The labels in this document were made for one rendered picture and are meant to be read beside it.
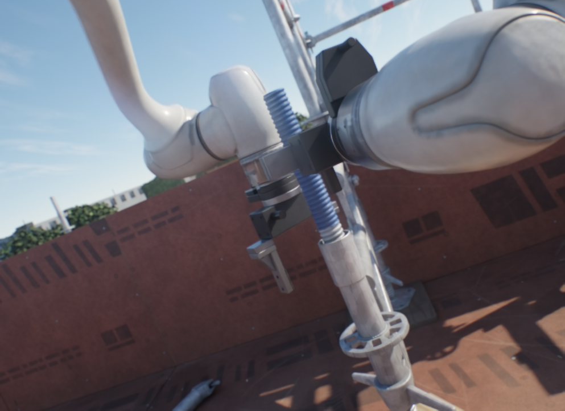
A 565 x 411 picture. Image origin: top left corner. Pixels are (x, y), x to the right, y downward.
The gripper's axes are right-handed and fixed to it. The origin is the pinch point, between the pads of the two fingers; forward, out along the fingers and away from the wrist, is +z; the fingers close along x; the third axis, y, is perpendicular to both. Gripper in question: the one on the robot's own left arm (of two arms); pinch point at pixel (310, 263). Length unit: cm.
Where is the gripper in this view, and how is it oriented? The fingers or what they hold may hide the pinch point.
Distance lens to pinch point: 81.6
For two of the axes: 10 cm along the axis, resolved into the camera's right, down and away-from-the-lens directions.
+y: 5.4, -1.3, -8.3
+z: 3.9, 9.1, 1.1
